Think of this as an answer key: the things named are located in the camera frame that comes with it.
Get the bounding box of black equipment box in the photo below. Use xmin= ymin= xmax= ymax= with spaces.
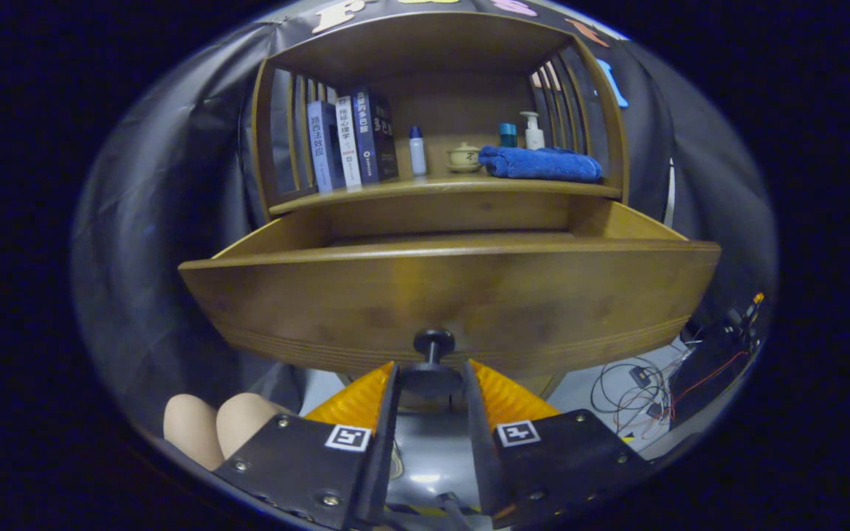
xmin=667 ymin=324 xmax=756 ymax=425

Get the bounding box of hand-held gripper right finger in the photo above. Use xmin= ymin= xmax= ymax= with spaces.
xmin=463 ymin=359 xmax=654 ymax=530

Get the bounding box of tangle of thin cables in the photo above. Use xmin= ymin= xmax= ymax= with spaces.
xmin=591 ymin=347 xmax=691 ymax=440

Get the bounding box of wooden cabinet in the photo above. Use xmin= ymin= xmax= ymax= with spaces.
xmin=250 ymin=10 xmax=631 ymax=240

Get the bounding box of dark blue book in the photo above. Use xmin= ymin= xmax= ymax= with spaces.
xmin=351 ymin=88 xmax=399 ymax=185

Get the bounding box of beige lidded teacup with saucer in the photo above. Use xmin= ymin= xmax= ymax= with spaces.
xmin=446 ymin=142 xmax=483 ymax=174

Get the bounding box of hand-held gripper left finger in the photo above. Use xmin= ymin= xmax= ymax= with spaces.
xmin=212 ymin=360 xmax=402 ymax=531

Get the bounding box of wooden drawer with black knob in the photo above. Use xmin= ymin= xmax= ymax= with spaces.
xmin=178 ymin=198 xmax=722 ymax=399

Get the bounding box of white book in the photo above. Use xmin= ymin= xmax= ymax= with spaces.
xmin=335 ymin=96 xmax=362 ymax=189

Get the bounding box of light blue book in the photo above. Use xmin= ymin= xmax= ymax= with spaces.
xmin=307 ymin=100 xmax=345 ymax=194

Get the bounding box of black and orange tool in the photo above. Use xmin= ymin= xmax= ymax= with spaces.
xmin=720 ymin=291 xmax=767 ymax=347

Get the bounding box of white bottle with blue cap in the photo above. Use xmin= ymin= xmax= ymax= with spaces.
xmin=408 ymin=125 xmax=428 ymax=178

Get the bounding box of folded blue towel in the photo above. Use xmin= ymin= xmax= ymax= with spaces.
xmin=478 ymin=145 xmax=604 ymax=184

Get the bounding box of wooden countertop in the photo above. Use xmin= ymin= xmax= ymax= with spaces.
xmin=269 ymin=173 xmax=621 ymax=216

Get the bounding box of white pump bottle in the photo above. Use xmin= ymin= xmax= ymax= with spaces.
xmin=519 ymin=111 xmax=546 ymax=151

